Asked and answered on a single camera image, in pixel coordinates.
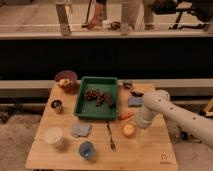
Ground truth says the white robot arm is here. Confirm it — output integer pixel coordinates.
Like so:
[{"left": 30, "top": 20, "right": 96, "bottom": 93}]
[{"left": 133, "top": 90, "right": 213, "bottom": 149}]

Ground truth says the grey folded cloth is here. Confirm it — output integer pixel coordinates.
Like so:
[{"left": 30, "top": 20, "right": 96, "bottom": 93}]
[{"left": 71, "top": 123, "right": 92, "bottom": 138}]

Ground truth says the orange apple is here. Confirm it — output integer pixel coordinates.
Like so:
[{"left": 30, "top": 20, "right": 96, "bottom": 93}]
[{"left": 122, "top": 124, "right": 134, "bottom": 137}]

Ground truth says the black handled knife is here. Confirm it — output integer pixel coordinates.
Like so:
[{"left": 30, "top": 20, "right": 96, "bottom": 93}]
[{"left": 130, "top": 91, "right": 144, "bottom": 97}]

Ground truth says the blue cup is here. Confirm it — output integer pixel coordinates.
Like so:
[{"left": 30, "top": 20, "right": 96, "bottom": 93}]
[{"left": 79, "top": 141, "right": 95, "bottom": 160}]

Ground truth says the orange carrot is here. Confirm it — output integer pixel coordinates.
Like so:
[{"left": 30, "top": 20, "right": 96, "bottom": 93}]
[{"left": 119, "top": 113, "right": 134, "bottom": 120}]

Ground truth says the white paper cup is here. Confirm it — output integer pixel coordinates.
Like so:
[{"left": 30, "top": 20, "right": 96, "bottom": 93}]
[{"left": 43, "top": 127, "right": 64, "bottom": 149}]

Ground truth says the metal fork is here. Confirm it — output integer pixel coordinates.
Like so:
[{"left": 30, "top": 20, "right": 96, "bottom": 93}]
[{"left": 107, "top": 121, "right": 116, "bottom": 151}]

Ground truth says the small dark tin can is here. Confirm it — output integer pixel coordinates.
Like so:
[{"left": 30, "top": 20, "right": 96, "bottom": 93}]
[{"left": 51, "top": 100, "right": 63, "bottom": 114}]

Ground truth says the dark brown block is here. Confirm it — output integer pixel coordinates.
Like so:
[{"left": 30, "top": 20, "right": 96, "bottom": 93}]
[{"left": 105, "top": 94, "right": 115, "bottom": 108}]

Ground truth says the green plastic tray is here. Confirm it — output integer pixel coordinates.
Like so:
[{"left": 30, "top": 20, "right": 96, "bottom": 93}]
[{"left": 74, "top": 76, "right": 119, "bottom": 121}]

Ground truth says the bunch of dark grapes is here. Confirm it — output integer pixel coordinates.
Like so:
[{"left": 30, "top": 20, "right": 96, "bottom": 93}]
[{"left": 84, "top": 89, "right": 105, "bottom": 107}]

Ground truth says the dark red bowl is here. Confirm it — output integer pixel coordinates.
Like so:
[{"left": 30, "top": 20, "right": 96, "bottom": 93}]
[{"left": 55, "top": 70, "right": 78, "bottom": 92}]

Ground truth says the blue sponge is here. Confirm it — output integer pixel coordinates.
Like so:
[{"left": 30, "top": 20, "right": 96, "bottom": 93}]
[{"left": 128, "top": 97, "right": 143, "bottom": 107}]

